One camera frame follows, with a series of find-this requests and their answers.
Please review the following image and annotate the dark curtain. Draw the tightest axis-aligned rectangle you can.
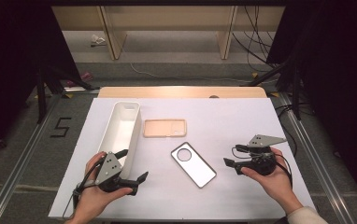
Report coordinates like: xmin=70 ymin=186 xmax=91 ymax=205
xmin=265 ymin=0 xmax=357 ymax=206
xmin=0 ymin=0 xmax=81 ymax=162

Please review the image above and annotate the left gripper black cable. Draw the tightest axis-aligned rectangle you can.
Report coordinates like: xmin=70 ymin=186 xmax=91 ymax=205
xmin=62 ymin=160 xmax=104 ymax=219

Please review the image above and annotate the person's left hand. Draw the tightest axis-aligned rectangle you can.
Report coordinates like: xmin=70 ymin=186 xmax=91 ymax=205
xmin=68 ymin=151 xmax=134 ymax=224

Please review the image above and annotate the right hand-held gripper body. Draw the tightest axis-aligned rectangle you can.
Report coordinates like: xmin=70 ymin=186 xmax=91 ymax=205
xmin=235 ymin=133 xmax=288 ymax=175

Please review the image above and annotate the aluminium floor rail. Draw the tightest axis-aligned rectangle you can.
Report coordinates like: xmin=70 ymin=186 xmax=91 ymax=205
xmin=0 ymin=92 xmax=64 ymax=224
xmin=278 ymin=92 xmax=357 ymax=224

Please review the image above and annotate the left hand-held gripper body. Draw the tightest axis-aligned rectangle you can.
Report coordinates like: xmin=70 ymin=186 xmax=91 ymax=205
xmin=94 ymin=151 xmax=138 ymax=196

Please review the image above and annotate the pink object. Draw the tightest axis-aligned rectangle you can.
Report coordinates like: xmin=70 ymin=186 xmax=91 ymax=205
xmin=66 ymin=71 xmax=93 ymax=88

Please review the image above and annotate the crumpled white paper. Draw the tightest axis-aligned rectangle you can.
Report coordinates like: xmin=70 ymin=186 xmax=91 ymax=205
xmin=90 ymin=34 xmax=107 ymax=48

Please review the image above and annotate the person's right hand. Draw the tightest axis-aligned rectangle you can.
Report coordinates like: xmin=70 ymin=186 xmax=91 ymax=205
xmin=240 ymin=147 xmax=304 ymax=216

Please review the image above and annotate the white table sheet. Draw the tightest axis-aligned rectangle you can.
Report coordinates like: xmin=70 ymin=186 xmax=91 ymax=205
xmin=48 ymin=97 xmax=316 ymax=220

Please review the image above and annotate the black metal stand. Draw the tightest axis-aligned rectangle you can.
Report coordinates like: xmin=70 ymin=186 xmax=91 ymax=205
xmin=245 ymin=57 xmax=304 ymax=121
xmin=36 ymin=64 xmax=94 ymax=125

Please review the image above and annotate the bundle of black cables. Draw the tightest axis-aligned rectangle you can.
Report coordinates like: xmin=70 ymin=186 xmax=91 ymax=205
xmin=232 ymin=5 xmax=278 ymax=69

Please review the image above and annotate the light wooden desk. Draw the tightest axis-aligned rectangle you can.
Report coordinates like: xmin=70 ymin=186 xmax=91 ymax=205
xmin=50 ymin=5 xmax=286 ymax=61

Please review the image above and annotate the black floor cable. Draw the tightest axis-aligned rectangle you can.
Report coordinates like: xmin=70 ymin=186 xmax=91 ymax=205
xmin=274 ymin=103 xmax=300 ymax=157

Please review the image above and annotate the white oblong plastic container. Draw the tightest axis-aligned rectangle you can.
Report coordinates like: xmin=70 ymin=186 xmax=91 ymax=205
xmin=96 ymin=101 xmax=142 ymax=181

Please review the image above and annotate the beige phone case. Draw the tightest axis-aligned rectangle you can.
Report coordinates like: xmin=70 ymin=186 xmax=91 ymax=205
xmin=142 ymin=119 xmax=188 ymax=138

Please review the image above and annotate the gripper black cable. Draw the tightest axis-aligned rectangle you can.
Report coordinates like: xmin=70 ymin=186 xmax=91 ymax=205
xmin=276 ymin=152 xmax=294 ymax=189
xmin=62 ymin=160 xmax=104 ymax=219

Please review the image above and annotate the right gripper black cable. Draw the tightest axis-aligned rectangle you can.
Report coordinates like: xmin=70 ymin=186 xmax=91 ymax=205
xmin=276 ymin=152 xmax=294 ymax=189

